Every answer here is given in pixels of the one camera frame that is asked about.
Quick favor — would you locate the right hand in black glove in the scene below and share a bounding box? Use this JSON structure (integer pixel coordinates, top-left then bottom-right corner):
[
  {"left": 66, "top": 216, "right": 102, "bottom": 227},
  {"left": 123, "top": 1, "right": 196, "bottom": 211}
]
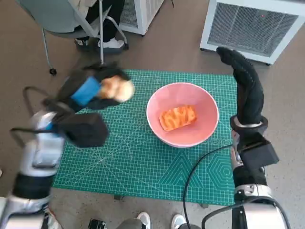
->
[{"left": 216, "top": 46, "right": 264, "bottom": 126}]

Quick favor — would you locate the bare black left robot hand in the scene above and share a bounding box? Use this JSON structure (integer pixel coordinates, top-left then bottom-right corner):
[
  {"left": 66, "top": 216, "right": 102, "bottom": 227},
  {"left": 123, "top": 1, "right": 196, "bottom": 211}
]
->
[{"left": 57, "top": 62, "right": 132, "bottom": 112}]

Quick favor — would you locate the round bread bun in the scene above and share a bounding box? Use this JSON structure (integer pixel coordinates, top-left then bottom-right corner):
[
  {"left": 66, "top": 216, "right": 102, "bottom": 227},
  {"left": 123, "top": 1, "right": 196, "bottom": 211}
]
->
[{"left": 99, "top": 75, "right": 136, "bottom": 102}]

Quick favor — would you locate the pink bowl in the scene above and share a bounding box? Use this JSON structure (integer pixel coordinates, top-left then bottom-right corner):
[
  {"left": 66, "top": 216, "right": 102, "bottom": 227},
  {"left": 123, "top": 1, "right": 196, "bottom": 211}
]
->
[{"left": 146, "top": 82, "right": 220, "bottom": 148}]

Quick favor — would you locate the long bread loaf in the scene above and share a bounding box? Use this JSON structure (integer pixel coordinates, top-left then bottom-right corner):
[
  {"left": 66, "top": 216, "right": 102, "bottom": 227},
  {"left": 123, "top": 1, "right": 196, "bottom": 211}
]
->
[{"left": 159, "top": 104, "right": 198, "bottom": 132}]

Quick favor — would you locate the large white grille unit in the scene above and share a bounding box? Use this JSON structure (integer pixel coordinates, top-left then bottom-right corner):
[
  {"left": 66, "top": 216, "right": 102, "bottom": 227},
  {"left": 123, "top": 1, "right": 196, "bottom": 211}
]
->
[{"left": 199, "top": 0, "right": 305, "bottom": 66}]

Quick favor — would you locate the person in cream coat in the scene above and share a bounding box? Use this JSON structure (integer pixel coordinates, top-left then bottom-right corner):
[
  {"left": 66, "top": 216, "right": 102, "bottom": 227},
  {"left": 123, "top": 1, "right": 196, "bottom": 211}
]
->
[{"left": 73, "top": 0, "right": 126, "bottom": 50}]

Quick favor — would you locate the grey office chair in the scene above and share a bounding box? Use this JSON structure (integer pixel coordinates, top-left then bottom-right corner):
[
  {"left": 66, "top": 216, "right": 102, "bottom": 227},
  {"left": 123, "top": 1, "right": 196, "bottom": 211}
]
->
[{"left": 15, "top": 0, "right": 129, "bottom": 76}]

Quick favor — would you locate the green cutting mat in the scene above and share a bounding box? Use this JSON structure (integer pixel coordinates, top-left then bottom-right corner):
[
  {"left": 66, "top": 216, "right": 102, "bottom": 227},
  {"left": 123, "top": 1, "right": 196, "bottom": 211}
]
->
[{"left": 52, "top": 68, "right": 239, "bottom": 206}]

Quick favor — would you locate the white grille unit with slats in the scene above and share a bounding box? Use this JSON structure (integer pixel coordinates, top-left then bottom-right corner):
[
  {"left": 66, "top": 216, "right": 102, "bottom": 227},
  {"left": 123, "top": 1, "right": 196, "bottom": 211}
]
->
[{"left": 119, "top": 0, "right": 165, "bottom": 36}]

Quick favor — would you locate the small black device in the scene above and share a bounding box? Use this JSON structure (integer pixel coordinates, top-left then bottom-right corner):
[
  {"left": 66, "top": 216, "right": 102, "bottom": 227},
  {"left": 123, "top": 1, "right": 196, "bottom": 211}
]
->
[{"left": 88, "top": 219, "right": 107, "bottom": 229}]

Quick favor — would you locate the white shoe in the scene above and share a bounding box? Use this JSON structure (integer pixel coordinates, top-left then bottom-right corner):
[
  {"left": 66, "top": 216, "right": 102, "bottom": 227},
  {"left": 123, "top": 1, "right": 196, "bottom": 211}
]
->
[
  {"left": 136, "top": 211, "right": 151, "bottom": 229},
  {"left": 171, "top": 213, "right": 186, "bottom": 229}
]

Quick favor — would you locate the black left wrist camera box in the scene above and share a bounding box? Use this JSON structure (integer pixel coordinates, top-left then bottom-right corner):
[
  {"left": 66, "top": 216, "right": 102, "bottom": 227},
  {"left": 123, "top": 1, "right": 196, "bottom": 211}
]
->
[{"left": 58, "top": 112, "right": 109, "bottom": 148}]

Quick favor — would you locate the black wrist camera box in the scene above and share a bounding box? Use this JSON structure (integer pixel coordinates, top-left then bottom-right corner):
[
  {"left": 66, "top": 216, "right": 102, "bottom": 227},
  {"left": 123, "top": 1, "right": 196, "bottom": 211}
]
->
[
  {"left": 238, "top": 133, "right": 280, "bottom": 167},
  {"left": 58, "top": 112, "right": 109, "bottom": 148}
]

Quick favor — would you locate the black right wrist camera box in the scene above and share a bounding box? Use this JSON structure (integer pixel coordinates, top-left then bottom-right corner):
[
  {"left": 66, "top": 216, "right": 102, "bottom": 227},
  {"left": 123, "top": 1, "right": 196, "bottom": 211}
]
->
[{"left": 238, "top": 133, "right": 280, "bottom": 167}]

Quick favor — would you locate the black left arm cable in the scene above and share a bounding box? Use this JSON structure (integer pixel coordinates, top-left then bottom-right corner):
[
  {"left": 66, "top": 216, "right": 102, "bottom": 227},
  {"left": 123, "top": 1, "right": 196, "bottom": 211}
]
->
[{"left": 10, "top": 86, "right": 72, "bottom": 144}]

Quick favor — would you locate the long black right arm cable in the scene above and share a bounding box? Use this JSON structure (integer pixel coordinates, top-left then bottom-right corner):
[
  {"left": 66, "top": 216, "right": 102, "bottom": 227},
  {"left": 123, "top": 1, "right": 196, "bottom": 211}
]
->
[{"left": 183, "top": 144, "right": 233, "bottom": 229}]

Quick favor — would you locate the looped black right arm cable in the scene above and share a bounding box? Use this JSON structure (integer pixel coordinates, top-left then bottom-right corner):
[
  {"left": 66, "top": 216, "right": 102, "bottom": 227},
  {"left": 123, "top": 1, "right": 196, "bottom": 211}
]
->
[{"left": 201, "top": 198, "right": 291, "bottom": 229}]

